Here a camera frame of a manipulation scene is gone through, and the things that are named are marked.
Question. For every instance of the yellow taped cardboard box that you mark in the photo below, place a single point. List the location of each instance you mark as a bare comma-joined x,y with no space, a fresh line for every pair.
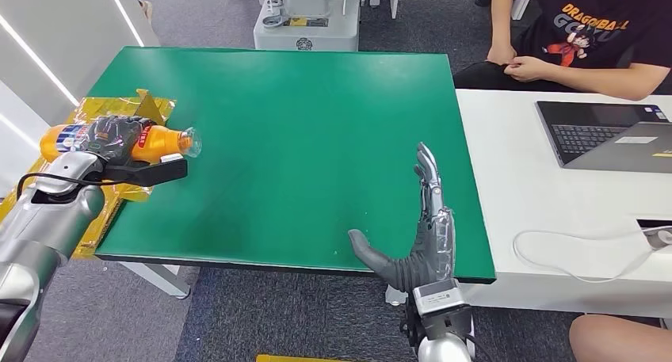
152,107

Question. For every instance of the yellow flat item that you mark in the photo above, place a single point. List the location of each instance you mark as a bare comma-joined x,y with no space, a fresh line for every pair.
294,359

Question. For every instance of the white table leg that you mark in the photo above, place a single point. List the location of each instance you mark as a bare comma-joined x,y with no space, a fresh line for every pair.
157,278
395,296

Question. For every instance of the pale grey machine pedestal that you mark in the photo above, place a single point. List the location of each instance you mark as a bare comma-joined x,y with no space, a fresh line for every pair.
310,18

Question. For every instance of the person's knee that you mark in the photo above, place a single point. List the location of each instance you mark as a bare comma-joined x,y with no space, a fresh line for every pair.
619,341

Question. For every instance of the orange plastic bottle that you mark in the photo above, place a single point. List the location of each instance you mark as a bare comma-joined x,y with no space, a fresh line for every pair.
160,142

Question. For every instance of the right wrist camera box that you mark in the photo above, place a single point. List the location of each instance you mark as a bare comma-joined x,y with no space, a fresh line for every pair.
441,310

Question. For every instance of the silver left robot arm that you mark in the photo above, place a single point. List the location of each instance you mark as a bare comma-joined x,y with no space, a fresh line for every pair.
47,223

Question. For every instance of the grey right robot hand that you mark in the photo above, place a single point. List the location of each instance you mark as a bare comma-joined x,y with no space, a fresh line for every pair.
433,249

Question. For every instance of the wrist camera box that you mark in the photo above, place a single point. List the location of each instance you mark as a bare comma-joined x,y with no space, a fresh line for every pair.
441,310
152,172

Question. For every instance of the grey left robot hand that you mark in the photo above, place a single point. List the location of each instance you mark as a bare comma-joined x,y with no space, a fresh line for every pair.
113,139

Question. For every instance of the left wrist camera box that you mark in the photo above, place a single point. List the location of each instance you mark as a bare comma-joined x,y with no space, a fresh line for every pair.
152,172

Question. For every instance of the seated person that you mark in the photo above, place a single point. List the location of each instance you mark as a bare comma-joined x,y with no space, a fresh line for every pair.
588,34

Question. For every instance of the dark grey laptop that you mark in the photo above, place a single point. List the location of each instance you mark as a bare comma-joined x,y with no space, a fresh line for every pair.
583,134

